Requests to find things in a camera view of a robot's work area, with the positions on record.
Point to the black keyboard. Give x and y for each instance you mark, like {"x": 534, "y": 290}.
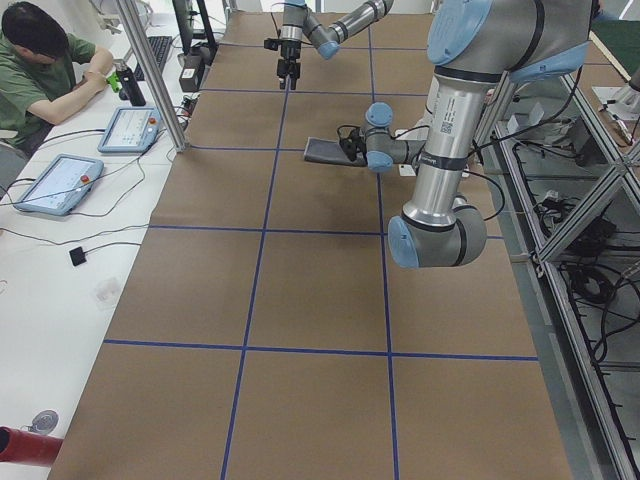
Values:
{"x": 160, "y": 46}

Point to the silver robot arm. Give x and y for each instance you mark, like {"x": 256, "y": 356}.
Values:
{"x": 300, "y": 23}
{"x": 472, "y": 45}

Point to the teach pendant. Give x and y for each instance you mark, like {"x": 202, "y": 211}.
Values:
{"x": 61, "y": 186}
{"x": 131, "y": 130}

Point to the black computer monitor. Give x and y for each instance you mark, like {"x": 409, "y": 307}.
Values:
{"x": 194, "y": 26}

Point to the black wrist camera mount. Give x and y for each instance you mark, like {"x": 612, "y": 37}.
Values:
{"x": 271, "y": 44}

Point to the red cylinder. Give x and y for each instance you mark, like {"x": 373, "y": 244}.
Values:
{"x": 25, "y": 448}

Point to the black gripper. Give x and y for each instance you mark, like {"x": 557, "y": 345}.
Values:
{"x": 288, "y": 51}

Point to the black water bottle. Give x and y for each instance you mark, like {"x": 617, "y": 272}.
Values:
{"x": 129, "y": 88}

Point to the seated person in green shirt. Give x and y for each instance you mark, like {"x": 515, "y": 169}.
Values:
{"x": 47, "y": 74}

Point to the aluminium frame post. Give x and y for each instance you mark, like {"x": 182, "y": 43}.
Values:
{"x": 135, "y": 31}

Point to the pink and grey towel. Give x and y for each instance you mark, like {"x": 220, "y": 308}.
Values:
{"x": 327, "y": 152}

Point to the small black square pad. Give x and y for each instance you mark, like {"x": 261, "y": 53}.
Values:
{"x": 78, "y": 256}

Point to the lower teach pendant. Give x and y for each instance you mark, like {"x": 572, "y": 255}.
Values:
{"x": 61, "y": 186}

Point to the green object by bottle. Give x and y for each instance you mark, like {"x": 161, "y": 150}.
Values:
{"x": 114, "y": 82}

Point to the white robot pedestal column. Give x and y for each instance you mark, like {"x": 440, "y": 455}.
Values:
{"x": 420, "y": 129}

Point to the upper teach pendant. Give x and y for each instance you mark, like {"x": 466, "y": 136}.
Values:
{"x": 131, "y": 130}

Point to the black box with label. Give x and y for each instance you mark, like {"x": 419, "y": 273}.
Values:
{"x": 192, "y": 73}

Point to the round metal disc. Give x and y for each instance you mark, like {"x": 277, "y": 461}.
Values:
{"x": 44, "y": 422}

